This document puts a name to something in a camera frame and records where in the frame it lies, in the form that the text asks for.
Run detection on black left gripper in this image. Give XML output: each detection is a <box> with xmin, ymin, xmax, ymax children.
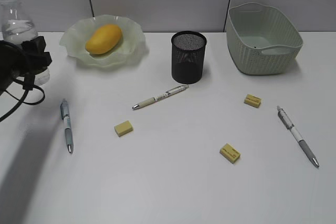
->
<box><xmin>1</xmin><ymin>36</ymin><xmax>52</xmax><ymax>94</ymax></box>

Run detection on clear water bottle green label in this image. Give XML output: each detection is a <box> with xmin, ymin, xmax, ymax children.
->
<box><xmin>1</xmin><ymin>0</ymin><xmax>50</xmax><ymax>90</ymax></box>

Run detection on blue grey pen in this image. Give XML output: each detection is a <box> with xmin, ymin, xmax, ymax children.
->
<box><xmin>60</xmin><ymin>99</ymin><xmax>74</xmax><ymax>154</ymax></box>

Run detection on yellow mango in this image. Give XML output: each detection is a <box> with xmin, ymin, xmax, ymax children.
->
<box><xmin>85</xmin><ymin>24</ymin><xmax>122</xmax><ymax>55</ymax></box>

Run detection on beige pen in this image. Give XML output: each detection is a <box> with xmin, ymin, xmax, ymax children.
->
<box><xmin>132</xmin><ymin>84</ymin><xmax>189</xmax><ymax>110</ymax></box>

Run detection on white grey pen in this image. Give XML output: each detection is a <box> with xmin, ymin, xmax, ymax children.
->
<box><xmin>277</xmin><ymin>106</ymin><xmax>320</xmax><ymax>168</ymax></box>

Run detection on translucent green wavy plate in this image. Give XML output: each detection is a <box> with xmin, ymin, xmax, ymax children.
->
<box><xmin>59</xmin><ymin>15</ymin><xmax>146</xmax><ymax>68</ymax></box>

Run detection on yellow eraser left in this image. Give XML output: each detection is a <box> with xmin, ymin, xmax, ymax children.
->
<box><xmin>114</xmin><ymin>121</ymin><xmax>133</xmax><ymax>137</ymax></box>

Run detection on black mesh pen holder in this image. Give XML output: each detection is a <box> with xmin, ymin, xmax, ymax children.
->
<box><xmin>171</xmin><ymin>30</ymin><xmax>207</xmax><ymax>84</ymax></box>

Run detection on yellow eraser right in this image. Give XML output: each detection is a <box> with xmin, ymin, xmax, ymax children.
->
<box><xmin>244</xmin><ymin>94</ymin><xmax>261</xmax><ymax>108</ymax></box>

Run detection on pale green plastic basket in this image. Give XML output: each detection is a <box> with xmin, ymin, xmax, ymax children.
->
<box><xmin>226</xmin><ymin>2</ymin><xmax>303</xmax><ymax>76</ymax></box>

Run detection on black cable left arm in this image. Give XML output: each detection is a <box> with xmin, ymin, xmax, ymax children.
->
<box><xmin>0</xmin><ymin>70</ymin><xmax>46</xmax><ymax>123</ymax></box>

